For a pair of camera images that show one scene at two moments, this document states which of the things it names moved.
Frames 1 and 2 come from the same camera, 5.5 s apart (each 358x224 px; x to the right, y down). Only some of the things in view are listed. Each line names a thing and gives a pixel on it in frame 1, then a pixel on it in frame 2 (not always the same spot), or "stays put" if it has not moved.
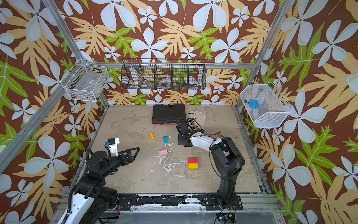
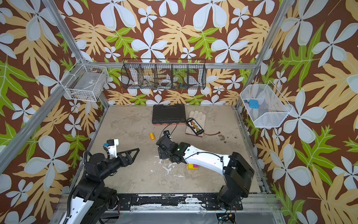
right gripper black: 184,133 to 162,147
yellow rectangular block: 193,166 stays put
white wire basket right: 266,106 stays put
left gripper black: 131,159 stays put
